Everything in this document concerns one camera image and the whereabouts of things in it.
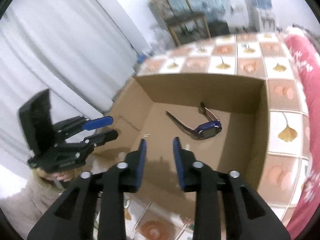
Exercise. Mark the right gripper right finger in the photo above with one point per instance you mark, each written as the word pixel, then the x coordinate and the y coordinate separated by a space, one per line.
pixel 247 215

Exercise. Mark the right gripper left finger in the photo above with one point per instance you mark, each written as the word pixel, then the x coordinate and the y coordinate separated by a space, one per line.
pixel 72 215

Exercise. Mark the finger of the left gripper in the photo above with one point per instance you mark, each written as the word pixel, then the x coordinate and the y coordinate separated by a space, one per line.
pixel 95 139
pixel 85 124

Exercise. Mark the left hand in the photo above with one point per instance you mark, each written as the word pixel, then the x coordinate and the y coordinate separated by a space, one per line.
pixel 62 179

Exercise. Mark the patterned tile tablecloth board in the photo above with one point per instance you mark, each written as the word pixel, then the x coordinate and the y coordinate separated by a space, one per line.
pixel 287 156

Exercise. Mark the white curtain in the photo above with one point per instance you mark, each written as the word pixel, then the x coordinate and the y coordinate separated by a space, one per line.
pixel 83 51

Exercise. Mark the brown cardboard box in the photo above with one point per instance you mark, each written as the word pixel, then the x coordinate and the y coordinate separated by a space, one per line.
pixel 222 119

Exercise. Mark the wooden chair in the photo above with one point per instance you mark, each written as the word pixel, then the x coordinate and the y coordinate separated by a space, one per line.
pixel 175 18

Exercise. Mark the pink floral blanket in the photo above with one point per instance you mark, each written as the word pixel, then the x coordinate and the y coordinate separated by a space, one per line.
pixel 304 49

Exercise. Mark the blue water jug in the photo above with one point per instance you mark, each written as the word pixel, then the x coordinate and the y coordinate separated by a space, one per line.
pixel 261 16

